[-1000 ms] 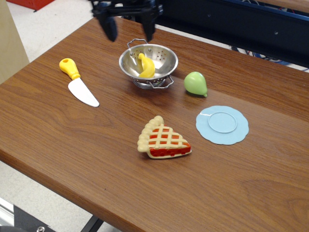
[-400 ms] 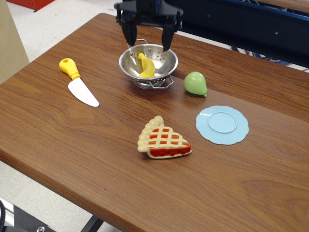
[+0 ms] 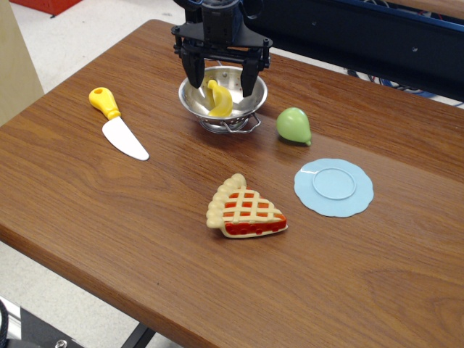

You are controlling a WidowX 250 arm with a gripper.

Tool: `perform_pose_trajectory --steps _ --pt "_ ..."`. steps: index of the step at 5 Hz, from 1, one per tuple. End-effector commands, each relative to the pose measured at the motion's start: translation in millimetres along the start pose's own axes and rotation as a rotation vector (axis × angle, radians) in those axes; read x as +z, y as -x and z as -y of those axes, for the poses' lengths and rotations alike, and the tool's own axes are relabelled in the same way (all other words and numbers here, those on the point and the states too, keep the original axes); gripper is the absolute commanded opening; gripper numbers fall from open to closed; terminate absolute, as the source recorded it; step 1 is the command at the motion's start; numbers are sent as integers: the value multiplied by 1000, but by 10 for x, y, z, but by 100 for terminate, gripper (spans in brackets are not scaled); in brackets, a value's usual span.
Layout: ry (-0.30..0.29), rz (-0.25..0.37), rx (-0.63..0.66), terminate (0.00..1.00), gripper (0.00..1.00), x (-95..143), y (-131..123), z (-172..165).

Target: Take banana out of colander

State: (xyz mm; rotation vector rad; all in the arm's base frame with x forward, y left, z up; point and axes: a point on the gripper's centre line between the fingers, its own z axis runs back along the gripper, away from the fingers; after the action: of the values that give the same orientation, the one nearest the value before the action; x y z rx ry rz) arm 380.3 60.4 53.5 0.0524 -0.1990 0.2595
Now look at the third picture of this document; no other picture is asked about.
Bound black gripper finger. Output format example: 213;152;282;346
181;46;205;88
241;56;261;97

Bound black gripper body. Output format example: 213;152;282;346
171;3;273;69

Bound yellow toy banana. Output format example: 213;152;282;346
207;79;233;117

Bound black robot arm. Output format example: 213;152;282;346
171;0;273;97

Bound steel colander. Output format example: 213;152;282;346
178;65;268;133

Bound green toy pear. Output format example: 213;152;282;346
276;107;312;146

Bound toy cherry pie slice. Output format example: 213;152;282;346
206;173;288;239

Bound light blue toy plate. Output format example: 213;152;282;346
294;158;374;218

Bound red box on floor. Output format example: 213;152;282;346
10;0;80;16

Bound beige cardboard panel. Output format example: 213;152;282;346
1;1;44;125

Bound yellow handled toy knife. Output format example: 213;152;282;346
88;87;149;161

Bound blue cables bundle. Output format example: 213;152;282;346
346;68;464;109

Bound dark blue metal frame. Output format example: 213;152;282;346
245;1;463;101

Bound black table leg frame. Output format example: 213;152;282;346
0;297;157;348

